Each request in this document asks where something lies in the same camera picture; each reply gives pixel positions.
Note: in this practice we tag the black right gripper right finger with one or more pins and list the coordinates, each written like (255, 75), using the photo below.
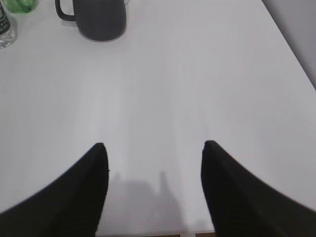
(241, 205)

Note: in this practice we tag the clear water bottle green label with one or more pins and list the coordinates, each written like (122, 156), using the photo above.
(8, 33)

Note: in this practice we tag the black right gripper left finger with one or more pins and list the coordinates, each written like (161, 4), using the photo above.
(71, 206)

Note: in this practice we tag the dark grey ceramic mug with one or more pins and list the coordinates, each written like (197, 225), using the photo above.
(98, 20)

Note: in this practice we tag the green soda bottle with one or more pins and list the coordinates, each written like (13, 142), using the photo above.
(21, 6)

